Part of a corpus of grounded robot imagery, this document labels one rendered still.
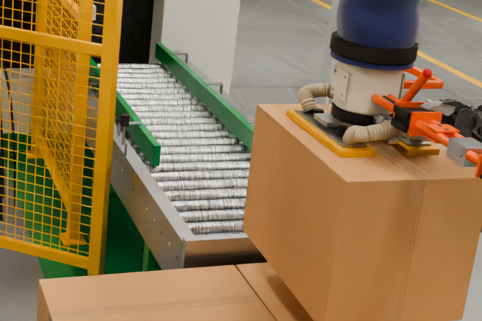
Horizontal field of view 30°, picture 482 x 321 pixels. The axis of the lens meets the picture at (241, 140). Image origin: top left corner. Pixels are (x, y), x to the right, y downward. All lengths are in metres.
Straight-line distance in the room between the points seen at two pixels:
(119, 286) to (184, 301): 0.19
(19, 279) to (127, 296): 1.25
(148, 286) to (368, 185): 0.81
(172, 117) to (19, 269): 0.94
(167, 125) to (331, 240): 1.90
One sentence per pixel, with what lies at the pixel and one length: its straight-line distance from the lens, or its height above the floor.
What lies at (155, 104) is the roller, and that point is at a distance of 4.28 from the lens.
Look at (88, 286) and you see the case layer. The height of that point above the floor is 0.54.
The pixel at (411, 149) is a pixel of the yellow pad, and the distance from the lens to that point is 2.33.
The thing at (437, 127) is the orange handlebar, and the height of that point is 1.22.
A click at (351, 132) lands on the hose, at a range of 2.24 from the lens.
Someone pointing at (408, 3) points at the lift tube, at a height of 1.45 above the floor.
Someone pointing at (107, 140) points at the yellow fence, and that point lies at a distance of 3.39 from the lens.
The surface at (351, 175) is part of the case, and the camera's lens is 2.13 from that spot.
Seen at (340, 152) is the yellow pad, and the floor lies 1.09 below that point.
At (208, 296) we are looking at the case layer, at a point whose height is 0.54.
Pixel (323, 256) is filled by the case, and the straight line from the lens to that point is 2.21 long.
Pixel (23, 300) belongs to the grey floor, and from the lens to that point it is 3.63.
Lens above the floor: 1.82
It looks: 19 degrees down
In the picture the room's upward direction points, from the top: 7 degrees clockwise
